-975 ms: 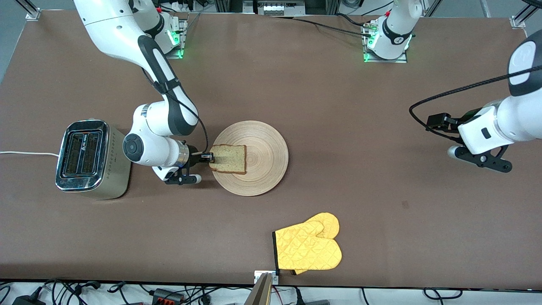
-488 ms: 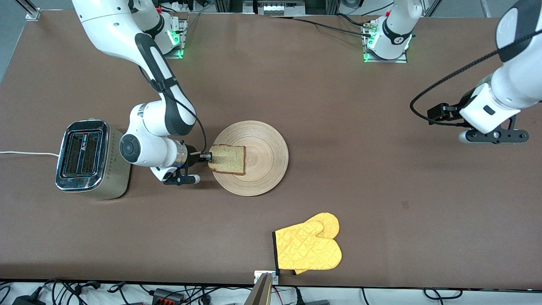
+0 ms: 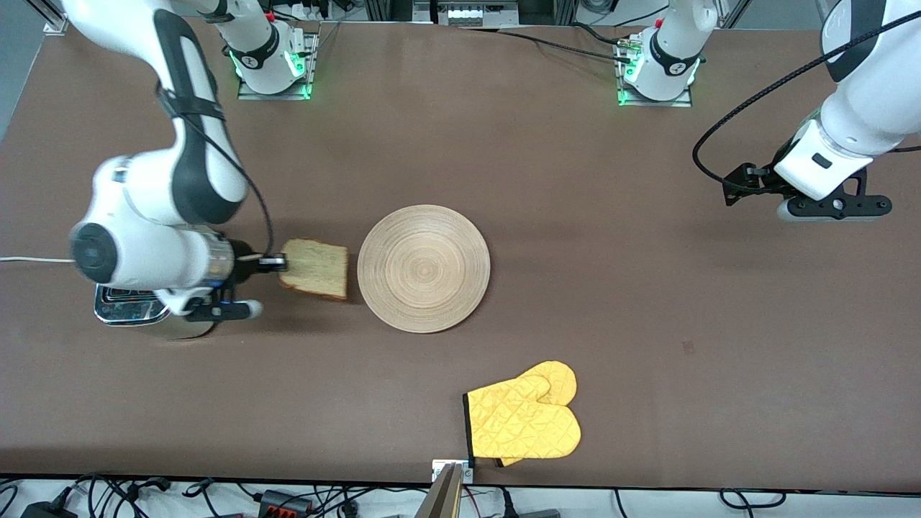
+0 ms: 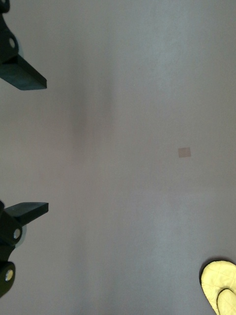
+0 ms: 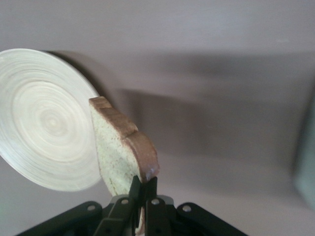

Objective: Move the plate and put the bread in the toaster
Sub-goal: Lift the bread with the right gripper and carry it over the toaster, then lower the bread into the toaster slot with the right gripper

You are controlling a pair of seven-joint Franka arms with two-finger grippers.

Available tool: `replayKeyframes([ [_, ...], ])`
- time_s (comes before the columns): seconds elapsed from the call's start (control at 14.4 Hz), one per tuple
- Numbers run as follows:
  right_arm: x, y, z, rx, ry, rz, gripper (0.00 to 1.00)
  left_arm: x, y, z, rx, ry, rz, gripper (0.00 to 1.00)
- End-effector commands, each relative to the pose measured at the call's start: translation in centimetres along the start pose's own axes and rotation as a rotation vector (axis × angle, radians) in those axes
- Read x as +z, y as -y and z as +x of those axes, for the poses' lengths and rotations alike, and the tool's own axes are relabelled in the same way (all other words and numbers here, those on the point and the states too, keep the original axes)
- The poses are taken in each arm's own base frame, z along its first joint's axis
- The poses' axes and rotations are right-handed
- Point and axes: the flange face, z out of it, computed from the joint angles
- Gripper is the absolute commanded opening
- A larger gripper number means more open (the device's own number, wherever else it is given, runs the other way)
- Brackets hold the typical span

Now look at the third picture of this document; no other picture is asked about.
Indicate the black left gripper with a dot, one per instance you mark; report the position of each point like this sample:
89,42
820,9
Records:
757,181

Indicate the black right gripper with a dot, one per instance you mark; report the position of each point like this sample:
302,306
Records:
247,267

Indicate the bread slice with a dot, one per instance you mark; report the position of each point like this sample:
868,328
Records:
316,270

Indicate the round wooden plate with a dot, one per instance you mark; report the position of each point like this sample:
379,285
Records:
424,270

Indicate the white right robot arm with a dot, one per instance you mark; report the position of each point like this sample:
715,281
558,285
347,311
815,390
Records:
194,165

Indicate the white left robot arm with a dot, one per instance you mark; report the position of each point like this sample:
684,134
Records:
870,93

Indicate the silver toaster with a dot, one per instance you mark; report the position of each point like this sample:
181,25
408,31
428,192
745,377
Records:
129,311

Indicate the black power adapter red plugs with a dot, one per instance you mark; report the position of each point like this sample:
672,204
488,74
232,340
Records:
284,503

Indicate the yellow quilted oven mitt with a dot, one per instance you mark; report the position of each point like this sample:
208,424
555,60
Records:
525,424
557,378

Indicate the beige wooden slat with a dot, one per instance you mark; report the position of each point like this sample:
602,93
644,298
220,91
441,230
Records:
442,500

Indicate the white power strip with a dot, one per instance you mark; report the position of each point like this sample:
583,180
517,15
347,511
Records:
468,14

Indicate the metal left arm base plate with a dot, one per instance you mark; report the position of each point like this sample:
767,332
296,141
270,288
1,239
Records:
680,103

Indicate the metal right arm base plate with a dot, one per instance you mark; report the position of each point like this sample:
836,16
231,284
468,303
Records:
248,92

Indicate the small white bracket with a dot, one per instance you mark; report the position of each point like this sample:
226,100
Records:
437,471

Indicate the aluminium frame profile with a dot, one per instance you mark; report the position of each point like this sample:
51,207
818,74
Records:
54,25

